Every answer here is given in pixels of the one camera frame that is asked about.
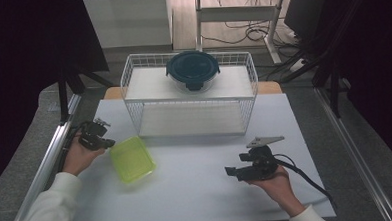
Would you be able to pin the person's right hand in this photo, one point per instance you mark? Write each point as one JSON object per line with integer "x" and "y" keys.
{"x": 281, "y": 190}

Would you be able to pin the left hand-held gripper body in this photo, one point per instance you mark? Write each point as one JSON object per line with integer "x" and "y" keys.
{"x": 91, "y": 135}

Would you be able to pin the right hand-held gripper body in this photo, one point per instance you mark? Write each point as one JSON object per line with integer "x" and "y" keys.
{"x": 262, "y": 157}

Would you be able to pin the green rectangular plastic container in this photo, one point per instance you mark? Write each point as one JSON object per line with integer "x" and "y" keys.
{"x": 132, "y": 159}

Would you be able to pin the white metal desk frame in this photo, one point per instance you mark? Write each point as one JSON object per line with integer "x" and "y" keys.
{"x": 236, "y": 13}

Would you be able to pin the wooden table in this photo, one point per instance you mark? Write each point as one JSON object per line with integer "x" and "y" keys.
{"x": 111, "y": 93}

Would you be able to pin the person's left hand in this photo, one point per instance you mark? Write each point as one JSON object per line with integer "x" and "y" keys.
{"x": 77, "y": 159}

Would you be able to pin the aluminium rail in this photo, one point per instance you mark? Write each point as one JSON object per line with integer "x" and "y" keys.
{"x": 46, "y": 163}
{"x": 352, "y": 157}

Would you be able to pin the round container with dark lid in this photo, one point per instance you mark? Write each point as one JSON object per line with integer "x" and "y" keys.
{"x": 193, "y": 70}

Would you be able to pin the black tripod stand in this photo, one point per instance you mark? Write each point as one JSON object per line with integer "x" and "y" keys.
{"x": 64, "y": 93}

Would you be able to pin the black metal stand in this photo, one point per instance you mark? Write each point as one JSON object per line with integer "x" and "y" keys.
{"x": 332, "y": 68}

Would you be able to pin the white power strip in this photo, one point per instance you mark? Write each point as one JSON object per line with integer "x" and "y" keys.
{"x": 297, "y": 65}

